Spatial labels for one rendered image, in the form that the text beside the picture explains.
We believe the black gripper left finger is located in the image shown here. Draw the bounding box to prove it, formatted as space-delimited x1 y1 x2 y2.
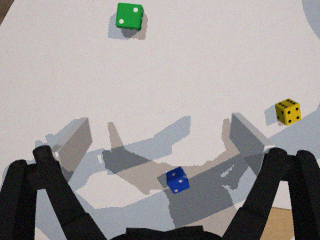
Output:
0 117 107 240

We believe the blue die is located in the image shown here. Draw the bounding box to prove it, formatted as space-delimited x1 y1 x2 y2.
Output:
166 167 190 194

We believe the yellow die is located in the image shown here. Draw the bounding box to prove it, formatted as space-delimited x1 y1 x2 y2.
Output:
275 99 301 126

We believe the tan flat mat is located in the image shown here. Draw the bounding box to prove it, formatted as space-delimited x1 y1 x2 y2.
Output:
260 207 294 240

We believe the green die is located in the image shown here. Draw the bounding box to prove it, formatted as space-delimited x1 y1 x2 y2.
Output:
116 3 144 31

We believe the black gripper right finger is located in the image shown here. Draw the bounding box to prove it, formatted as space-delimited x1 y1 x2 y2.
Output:
220 113 320 240

